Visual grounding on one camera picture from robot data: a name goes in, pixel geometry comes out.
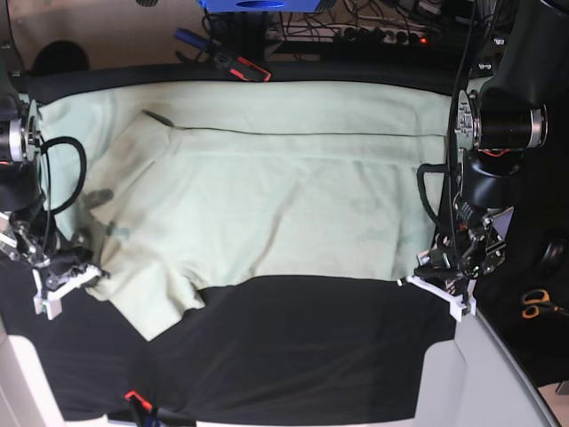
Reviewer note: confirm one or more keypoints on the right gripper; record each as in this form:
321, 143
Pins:
58, 268

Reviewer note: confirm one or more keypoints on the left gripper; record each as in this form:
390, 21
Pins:
477, 250

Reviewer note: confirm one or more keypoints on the light green T-shirt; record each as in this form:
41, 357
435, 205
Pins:
208, 184

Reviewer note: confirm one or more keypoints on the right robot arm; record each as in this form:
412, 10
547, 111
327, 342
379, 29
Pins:
26, 182

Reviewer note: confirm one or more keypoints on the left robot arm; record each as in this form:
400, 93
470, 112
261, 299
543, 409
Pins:
471, 197

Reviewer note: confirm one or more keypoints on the white box right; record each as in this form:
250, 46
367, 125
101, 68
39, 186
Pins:
471, 379

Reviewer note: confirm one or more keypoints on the white box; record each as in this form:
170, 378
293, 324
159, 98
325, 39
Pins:
26, 397
471, 379

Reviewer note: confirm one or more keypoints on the black tape roll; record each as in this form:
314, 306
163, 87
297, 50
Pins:
551, 258

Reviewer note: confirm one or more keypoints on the white box left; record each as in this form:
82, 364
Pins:
26, 397

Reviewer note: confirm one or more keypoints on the black table cloth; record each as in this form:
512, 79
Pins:
286, 350

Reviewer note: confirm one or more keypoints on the red black clamp bottom edge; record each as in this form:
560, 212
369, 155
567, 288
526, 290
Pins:
138, 411

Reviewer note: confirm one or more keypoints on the orange handled scissors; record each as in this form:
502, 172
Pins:
537, 303

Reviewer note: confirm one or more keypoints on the red black clamp with blue handle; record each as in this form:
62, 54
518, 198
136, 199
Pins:
234, 64

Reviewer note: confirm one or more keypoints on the blue camera mount base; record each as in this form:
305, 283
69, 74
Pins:
259, 5

